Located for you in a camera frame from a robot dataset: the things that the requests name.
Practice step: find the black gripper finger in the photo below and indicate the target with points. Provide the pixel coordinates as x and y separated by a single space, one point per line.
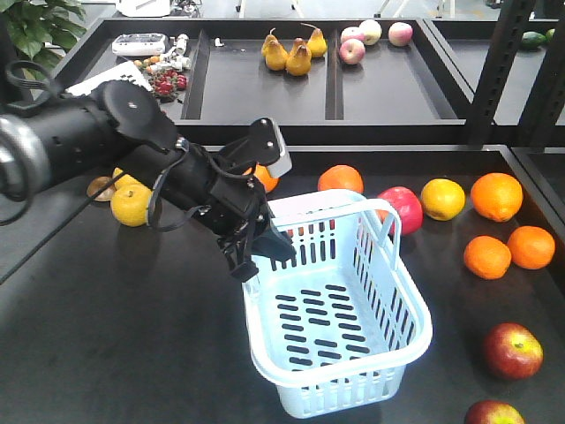
274 245
239 259

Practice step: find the small orange front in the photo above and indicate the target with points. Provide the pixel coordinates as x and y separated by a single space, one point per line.
487 257

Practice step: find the black wooden produce stand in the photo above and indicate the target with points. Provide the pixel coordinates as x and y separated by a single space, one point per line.
101 323

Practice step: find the red pink apple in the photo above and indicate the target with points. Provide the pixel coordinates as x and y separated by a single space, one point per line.
407 205

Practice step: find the small orange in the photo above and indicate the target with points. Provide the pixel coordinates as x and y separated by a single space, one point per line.
487 257
531 247

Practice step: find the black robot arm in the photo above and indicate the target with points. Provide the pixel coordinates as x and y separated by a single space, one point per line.
60 136

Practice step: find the large orange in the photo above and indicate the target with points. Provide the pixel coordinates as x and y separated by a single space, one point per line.
497 196

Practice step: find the yellow orange citrus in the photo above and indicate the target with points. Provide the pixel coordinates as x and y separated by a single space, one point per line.
442 199

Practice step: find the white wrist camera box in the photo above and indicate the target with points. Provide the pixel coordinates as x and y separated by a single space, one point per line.
283 163

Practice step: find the red apple near right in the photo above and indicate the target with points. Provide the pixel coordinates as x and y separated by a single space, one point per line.
493 412

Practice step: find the orange behind basket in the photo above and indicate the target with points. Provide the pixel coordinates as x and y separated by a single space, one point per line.
341 177

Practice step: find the small orange back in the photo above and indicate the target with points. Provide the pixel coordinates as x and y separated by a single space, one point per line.
531 247

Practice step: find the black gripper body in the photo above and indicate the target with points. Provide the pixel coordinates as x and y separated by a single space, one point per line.
227 197

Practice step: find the red apple near left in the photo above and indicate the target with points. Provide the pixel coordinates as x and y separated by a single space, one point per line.
512 352

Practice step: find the yellow apple left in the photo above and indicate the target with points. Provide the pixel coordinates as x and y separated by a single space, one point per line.
129 205

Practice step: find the light blue plastic basket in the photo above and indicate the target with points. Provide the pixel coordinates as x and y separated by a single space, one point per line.
335 326

